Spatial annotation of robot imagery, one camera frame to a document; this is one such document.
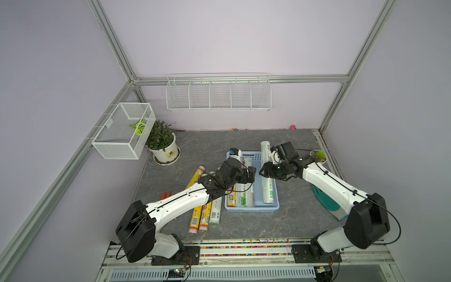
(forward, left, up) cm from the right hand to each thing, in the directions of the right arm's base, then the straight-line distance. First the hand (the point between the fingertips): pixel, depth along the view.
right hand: (263, 171), depth 84 cm
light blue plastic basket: (-13, +1, -12) cm, 17 cm away
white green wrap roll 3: (-9, +11, -9) cm, 17 cm away
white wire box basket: (+14, +67, +13) cm, 69 cm away
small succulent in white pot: (+12, -32, -3) cm, 34 cm away
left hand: (-2, +8, +5) cm, 10 cm away
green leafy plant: (+20, +53, +5) cm, 57 cm away
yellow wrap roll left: (-16, +32, -11) cm, 37 cm away
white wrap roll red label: (-5, +6, -10) cm, 12 cm away
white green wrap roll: (-15, +23, -10) cm, 29 cm away
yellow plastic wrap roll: (-8, +15, -11) cm, 20 cm away
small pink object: (+45, -29, -14) cm, 55 cm away
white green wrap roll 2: (-9, -1, +2) cm, 9 cm away
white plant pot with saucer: (+18, +50, -8) cm, 54 cm away
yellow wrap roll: (-18, +28, -10) cm, 35 cm away
